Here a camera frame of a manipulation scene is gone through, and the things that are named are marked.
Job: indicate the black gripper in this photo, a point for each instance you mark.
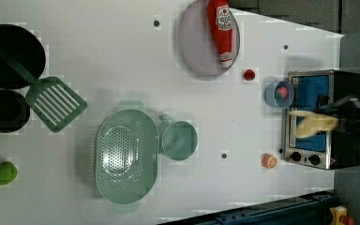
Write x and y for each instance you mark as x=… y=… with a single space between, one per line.
x=349 y=113

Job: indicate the grey round plate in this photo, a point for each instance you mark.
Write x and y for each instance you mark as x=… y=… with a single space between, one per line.
x=196 y=44

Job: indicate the red ketchup bottle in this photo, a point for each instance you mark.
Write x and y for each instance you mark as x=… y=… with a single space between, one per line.
x=220 y=24

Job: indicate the black toaster oven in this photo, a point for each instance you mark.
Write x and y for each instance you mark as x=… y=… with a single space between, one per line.
x=314 y=139

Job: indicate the blue crate edge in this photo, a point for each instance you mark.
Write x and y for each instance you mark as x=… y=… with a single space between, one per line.
x=309 y=209

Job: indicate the green toy pepper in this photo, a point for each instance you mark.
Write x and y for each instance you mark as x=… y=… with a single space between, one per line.
x=8 y=172

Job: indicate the peeled toy banana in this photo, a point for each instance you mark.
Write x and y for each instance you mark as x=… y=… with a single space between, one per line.
x=313 y=123

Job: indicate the red toy strawberry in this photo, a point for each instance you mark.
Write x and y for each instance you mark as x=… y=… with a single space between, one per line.
x=249 y=75

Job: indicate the green slotted spatula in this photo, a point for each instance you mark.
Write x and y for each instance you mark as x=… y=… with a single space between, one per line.
x=55 y=103

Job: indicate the blue bowl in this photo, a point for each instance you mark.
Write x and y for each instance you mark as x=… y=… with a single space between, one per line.
x=270 y=95

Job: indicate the pink strawberry in bowl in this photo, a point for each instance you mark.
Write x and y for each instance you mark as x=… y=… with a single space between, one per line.
x=281 y=93

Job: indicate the green colander basket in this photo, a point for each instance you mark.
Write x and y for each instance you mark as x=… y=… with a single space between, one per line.
x=126 y=147

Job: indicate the green measuring cup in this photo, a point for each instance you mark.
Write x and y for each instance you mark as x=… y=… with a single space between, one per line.
x=178 y=139

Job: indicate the large black pot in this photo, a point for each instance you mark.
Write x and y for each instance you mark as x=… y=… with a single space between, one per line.
x=24 y=47

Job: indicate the orange slice toy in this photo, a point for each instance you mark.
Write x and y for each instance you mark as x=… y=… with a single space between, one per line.
x=269 y=161

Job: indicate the small black pot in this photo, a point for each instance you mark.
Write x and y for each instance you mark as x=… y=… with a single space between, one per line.
x=14 y=111

